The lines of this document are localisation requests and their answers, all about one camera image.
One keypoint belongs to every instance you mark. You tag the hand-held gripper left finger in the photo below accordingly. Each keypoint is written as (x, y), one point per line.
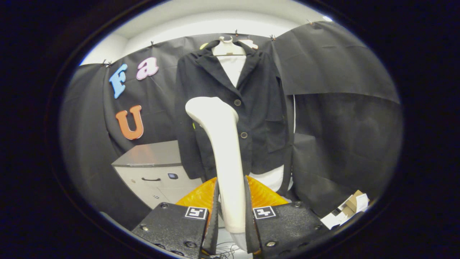
(213, 230)

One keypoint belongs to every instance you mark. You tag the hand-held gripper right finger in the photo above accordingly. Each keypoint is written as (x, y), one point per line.
(251, 230)

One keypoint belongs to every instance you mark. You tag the black suit jacket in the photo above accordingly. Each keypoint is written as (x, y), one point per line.
(258, 108)

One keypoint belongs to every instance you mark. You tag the grey cabinet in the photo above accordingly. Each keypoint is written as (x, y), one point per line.
(151, 154)

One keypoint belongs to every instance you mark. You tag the small cardboard box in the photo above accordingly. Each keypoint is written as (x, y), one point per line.
(354, 201)

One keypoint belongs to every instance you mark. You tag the black backdrop cloth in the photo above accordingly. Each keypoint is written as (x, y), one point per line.
(341, 126)

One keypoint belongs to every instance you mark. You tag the white plastic hanger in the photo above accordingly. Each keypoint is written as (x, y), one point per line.
(229, 49)

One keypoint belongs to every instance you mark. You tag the row of small backdrop clips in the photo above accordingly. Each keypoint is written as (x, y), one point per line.
(272, 37)

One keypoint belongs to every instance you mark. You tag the small ceiling light panel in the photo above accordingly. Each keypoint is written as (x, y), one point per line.
(327, 18)

